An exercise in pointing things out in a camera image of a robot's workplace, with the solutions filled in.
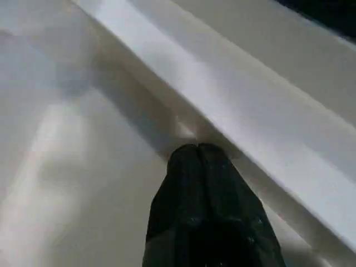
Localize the white plastic table top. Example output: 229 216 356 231
0 0 356 267

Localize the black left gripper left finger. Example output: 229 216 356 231
141 143 212 267

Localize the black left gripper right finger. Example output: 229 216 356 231
199 142 287 267

